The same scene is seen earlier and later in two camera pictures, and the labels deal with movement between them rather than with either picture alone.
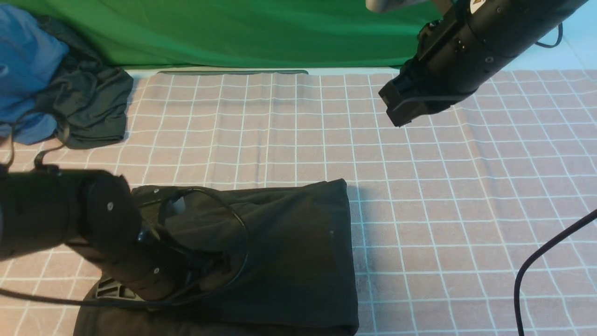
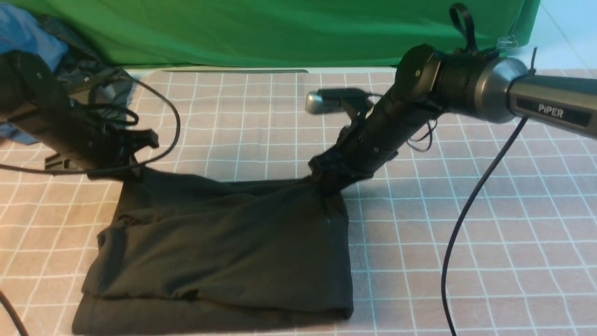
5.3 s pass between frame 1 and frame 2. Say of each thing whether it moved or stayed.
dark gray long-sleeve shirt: stayed
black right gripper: moved
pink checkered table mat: stayed
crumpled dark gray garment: stayed
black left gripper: moved
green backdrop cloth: stayed
